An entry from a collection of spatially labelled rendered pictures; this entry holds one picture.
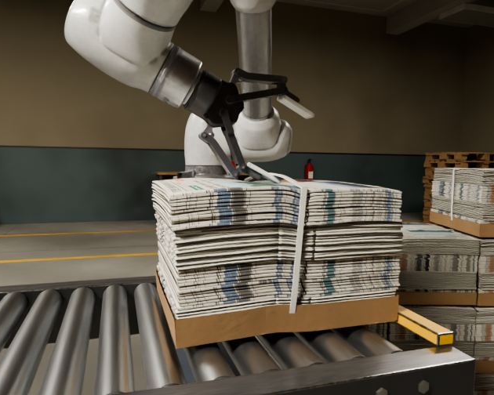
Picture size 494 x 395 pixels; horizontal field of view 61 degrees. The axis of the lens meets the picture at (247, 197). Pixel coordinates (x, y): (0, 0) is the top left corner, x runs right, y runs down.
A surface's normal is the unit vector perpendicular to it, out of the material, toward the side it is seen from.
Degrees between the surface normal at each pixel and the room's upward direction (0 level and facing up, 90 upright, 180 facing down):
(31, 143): 90
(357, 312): 91
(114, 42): 121
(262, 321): 90
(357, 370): 0
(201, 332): 93
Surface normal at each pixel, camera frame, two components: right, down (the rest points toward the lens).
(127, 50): 0.05, 0.65
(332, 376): 0.01, -1.00
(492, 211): 0.00, 0.08
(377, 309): 0.30, 0.10
